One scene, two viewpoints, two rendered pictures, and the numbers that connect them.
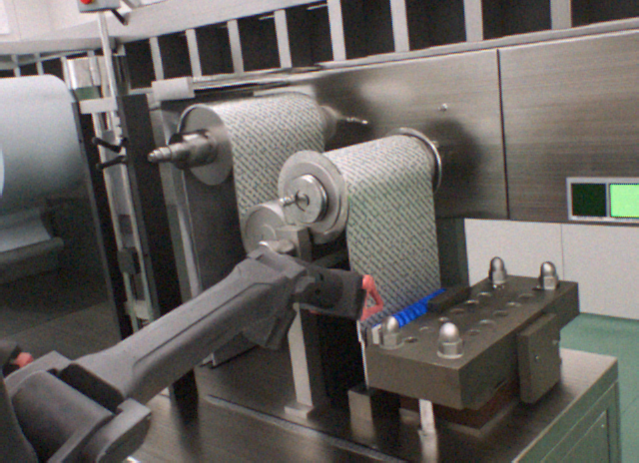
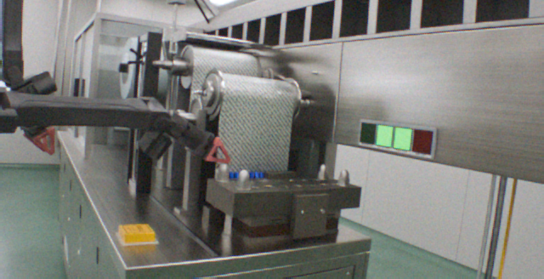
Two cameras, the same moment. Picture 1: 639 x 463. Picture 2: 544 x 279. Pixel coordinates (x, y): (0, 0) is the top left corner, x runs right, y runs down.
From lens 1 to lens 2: 51 cm
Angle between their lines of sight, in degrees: 17
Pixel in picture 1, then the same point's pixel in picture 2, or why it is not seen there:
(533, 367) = (298, 217)
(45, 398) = not seen: outside the picture
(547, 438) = (286, 256)
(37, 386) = not seen: outside the picture
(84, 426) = not seen: outside the picture
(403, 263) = (259, 147)
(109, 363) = (18, 95)
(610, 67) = (388, 56)
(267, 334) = (146, 146)
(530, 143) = (348, 97)
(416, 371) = (221, 193)
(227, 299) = (103, 103)
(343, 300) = (200, 145)
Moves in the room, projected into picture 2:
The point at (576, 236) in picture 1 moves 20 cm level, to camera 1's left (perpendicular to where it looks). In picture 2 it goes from (470, 218) to (446, 215)
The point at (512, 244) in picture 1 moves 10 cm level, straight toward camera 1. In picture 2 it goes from (435, 215) to (433, 218)
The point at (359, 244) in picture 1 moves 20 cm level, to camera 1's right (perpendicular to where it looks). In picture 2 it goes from (227, 124) to (298, 132)
